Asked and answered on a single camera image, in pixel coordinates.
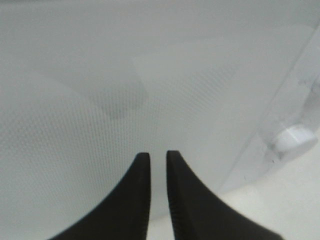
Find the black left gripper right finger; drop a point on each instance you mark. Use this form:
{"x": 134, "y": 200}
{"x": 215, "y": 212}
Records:
{"x": 198, "y": 214}

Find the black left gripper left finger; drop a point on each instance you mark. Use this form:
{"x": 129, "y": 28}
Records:
{"x": 124, "y": 213}

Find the white microwave door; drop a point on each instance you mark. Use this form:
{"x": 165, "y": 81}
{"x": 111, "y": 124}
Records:
{"x": 87, "y": 84}

